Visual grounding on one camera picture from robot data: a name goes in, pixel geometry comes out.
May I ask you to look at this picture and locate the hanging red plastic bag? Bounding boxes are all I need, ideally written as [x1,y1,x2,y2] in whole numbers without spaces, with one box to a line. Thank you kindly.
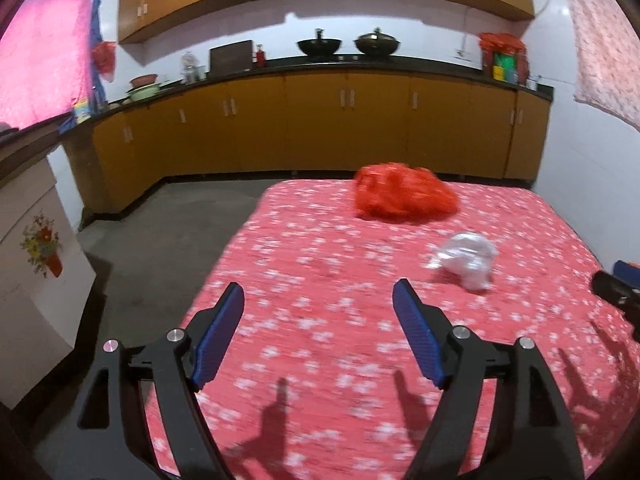
[91,41,117,83]

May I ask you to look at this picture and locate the green box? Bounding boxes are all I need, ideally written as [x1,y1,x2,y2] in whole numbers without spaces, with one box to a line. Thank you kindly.
[492,55,516,82]

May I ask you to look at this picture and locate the dark cutting board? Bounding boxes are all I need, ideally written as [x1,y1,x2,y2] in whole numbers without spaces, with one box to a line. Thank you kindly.
[209,40,254,73]

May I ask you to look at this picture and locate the black wok with lid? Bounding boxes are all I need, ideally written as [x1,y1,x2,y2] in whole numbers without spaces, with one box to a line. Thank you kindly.
[354,27,402,56]

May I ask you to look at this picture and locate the open black wok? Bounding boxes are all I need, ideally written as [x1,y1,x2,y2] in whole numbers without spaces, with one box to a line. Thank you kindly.
[297,28,341,57]

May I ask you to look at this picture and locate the white power cable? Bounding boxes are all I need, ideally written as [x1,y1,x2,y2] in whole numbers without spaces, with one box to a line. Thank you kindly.
[459,7,474,51]

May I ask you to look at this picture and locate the green basin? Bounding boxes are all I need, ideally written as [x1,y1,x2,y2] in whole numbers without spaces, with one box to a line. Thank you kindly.
[126,84,162,103]

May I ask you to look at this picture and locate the wooden base cabinets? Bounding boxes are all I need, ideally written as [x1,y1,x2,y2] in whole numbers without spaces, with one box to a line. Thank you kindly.
[62,71,553,221]

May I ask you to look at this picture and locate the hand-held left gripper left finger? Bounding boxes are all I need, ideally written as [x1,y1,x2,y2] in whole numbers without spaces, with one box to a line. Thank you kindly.
[65,282,246,480]

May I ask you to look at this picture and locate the white plastic bag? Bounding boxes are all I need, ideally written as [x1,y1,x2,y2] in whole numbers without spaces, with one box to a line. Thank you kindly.
[426,231,498,292]

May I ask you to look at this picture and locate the red-orange plastic bag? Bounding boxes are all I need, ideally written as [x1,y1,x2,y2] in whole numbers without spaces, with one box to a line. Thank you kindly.
[354,161,461,223]

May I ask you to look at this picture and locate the pink window curtain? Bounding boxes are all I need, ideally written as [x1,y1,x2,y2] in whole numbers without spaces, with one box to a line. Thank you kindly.
[0,0,103,133]

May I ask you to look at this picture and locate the pale floral curtain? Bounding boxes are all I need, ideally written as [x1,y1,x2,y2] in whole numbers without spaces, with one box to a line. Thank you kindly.
[560,0,640,133]

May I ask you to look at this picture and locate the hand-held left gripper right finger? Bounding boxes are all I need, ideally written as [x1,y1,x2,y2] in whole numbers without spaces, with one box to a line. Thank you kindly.
[392,278,586,480]

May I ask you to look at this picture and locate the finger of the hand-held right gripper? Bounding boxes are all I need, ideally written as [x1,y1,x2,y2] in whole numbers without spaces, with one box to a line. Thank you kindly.
[613,260,640,291]
[590,270,640,343]

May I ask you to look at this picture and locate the red floral tablecloth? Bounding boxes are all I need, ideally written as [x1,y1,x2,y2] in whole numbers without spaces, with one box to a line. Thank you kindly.
[142,177,640,480]

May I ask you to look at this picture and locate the glass jar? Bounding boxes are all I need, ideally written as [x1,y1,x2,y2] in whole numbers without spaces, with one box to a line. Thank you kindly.
[181,51,206,84]

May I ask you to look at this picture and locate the black kitchen countertop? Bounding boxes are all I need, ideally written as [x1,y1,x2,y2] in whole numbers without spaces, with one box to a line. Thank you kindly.
[60,55,556,131]

